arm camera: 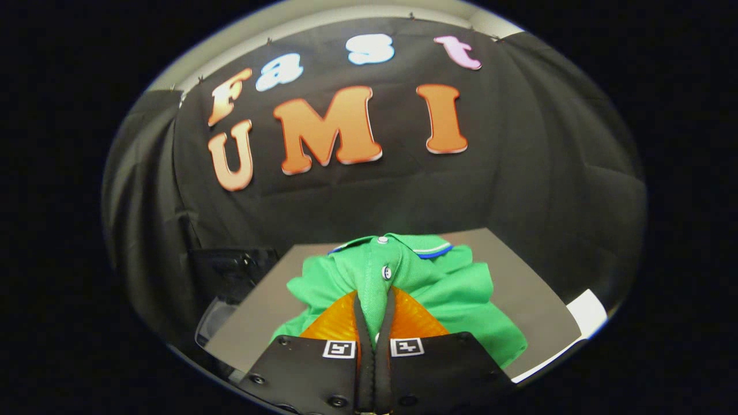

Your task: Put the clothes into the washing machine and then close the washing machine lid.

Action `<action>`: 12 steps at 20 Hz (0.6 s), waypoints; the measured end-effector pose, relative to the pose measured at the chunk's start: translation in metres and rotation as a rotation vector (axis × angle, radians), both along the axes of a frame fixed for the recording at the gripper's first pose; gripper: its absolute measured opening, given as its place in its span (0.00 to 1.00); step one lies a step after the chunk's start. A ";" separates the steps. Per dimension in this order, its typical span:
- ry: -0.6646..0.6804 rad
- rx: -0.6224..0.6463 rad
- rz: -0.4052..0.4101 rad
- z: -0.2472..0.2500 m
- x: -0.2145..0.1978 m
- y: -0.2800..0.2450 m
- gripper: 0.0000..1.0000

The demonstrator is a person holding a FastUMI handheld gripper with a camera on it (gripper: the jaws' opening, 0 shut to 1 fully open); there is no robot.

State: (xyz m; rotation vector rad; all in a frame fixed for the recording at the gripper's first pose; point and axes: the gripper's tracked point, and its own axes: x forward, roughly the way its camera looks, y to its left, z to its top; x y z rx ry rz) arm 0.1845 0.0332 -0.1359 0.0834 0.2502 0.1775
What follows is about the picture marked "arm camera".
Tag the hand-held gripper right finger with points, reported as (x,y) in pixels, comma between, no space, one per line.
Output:
(383,374)

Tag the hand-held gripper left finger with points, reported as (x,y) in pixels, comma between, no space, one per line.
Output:
(364,369)

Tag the green polo shirt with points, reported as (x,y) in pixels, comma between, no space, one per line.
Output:
(450,288)

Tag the dark grey washing machine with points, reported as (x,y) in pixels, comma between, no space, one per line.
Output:
(210,323)

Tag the white panel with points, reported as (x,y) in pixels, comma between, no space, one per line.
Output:
(588,311)

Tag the row of black clips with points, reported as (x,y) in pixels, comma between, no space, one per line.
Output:
(410,15)

